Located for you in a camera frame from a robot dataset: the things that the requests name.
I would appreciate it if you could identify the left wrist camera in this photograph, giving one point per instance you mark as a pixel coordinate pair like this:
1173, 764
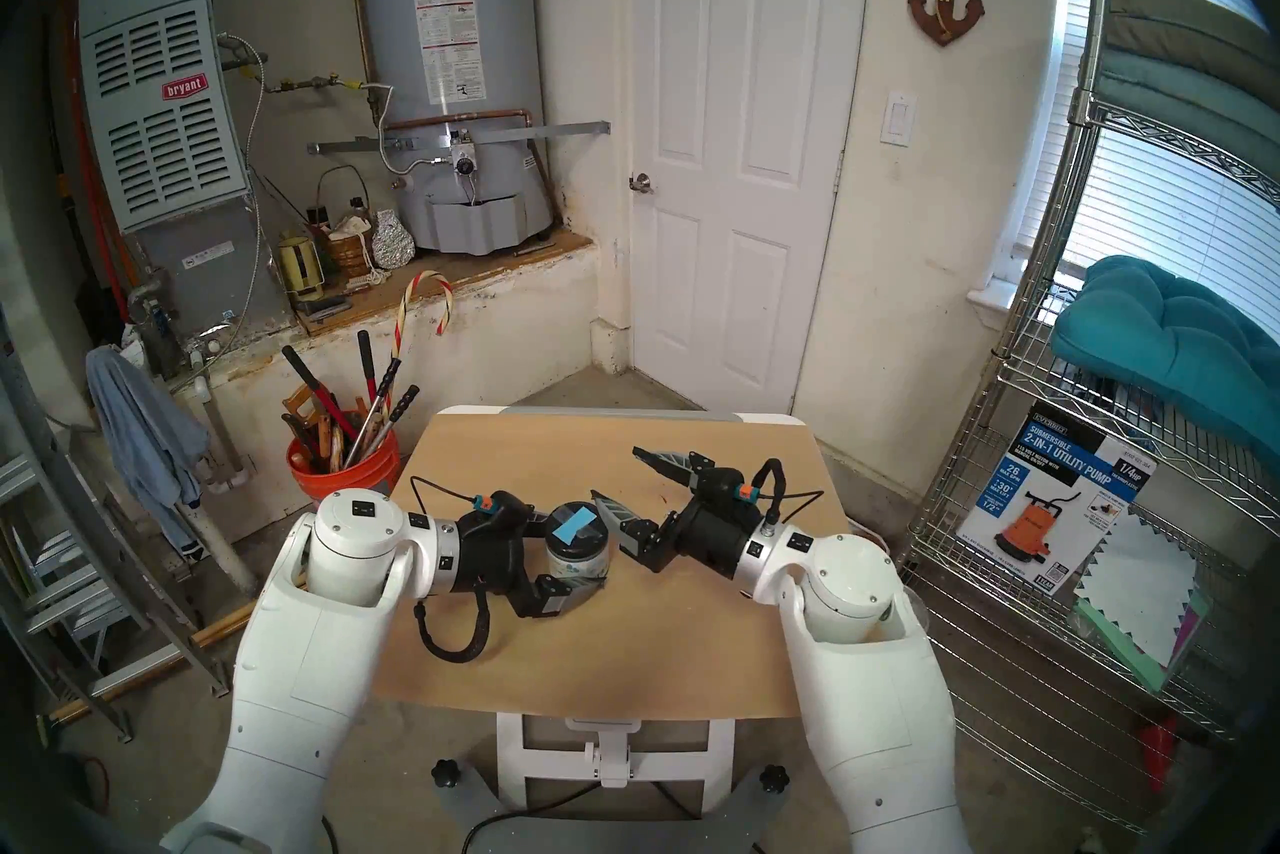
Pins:
505, 507

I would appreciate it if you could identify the white window sill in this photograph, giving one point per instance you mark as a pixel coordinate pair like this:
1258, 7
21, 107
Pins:
998, 302

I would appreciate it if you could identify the pale round bowl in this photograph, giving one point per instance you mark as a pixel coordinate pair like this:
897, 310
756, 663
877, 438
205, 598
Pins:
918, 622

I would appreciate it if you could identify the black jar lid blue tape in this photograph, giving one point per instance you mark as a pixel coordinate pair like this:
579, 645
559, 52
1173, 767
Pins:
592, 544

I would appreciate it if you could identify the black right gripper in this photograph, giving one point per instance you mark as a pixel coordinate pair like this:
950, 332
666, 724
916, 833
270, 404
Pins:
710, 532

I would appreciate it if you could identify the striped candy cane decoration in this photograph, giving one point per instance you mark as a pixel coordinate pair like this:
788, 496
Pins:
449, 302

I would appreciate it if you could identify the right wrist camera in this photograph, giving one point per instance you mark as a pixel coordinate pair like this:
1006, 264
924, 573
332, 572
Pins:
725, 484

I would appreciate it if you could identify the yellow kettle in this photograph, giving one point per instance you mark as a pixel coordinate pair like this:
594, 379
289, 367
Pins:
300, 267

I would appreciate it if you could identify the black grip metal tool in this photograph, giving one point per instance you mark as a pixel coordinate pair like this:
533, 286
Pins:
388, 372
405, 402

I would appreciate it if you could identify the crumpled foil bundle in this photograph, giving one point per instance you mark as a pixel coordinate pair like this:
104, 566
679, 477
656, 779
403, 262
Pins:
392, 244

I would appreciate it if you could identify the utility pump box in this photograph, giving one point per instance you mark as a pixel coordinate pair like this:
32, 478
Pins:
1050, 512

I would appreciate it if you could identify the brass gas pipe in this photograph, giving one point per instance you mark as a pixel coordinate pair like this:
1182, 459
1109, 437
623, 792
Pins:
315, 84

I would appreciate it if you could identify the wooden pole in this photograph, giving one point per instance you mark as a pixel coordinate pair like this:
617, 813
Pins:
225, 627

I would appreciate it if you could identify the white paint jar dark label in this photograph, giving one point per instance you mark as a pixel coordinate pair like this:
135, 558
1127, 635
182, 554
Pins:
580, 570

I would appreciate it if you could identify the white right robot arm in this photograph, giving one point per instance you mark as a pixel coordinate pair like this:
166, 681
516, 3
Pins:
870, 692

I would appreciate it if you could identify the small red object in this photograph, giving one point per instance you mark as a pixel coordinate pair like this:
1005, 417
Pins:
1158, 752

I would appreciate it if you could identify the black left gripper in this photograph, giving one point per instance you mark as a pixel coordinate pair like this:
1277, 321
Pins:
495, 557

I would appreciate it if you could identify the grey green folded cushion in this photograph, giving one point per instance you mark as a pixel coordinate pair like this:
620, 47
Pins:
1180, 102

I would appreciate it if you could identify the olive folded cushion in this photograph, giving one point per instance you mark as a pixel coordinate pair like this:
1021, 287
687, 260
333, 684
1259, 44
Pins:
1190, 22

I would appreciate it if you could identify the white PVC pipe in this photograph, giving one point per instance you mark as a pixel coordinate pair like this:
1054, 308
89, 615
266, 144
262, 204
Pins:
220, 552

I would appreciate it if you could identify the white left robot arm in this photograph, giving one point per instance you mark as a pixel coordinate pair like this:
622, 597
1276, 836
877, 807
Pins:
300, 662

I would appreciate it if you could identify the wooden platform board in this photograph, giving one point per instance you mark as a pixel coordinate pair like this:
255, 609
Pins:
500, 260

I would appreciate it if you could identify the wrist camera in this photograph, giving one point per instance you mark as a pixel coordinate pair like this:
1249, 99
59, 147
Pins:
725, 484
505, 507

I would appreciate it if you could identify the blue hanging towel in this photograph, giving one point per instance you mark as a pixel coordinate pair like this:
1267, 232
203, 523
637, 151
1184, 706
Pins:
145, 442

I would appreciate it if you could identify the white window blinds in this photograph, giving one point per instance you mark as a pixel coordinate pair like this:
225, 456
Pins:
1150, 212

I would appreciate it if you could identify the white light switch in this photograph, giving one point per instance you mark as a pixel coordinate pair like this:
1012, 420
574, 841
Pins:
898, 120

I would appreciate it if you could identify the white zigzag edged sheet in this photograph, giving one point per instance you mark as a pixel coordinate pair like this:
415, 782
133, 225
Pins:
1135, 582

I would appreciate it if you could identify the teal tufted cushion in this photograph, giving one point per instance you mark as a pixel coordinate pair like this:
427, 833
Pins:
1160, 342

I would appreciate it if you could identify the grey Bryant furnace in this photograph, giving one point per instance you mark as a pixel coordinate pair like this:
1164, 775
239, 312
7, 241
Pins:
160, 152

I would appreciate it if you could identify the green foam sheet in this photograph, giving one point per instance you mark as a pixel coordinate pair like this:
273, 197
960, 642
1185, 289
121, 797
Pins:
1130, 652

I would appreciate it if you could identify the white panel door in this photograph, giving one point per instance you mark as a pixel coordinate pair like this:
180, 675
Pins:
745, 162

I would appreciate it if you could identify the aluminium ladder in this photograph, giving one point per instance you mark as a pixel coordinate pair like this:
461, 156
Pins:
15, 482

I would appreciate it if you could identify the wooden top work table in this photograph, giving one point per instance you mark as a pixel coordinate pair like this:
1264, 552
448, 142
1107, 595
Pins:
650, 652
615, 747

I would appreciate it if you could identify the black table adjustment knob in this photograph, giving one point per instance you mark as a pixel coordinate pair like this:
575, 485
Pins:
773, 779
446, 774

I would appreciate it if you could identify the silver door knob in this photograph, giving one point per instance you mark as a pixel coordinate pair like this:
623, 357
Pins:
641, 184

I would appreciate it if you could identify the flexible metal conduit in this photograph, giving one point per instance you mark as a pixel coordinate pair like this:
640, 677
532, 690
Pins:
257, 162

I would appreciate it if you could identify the orange plastic bucket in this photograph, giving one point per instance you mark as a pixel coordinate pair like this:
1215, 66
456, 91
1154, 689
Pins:
350, 480

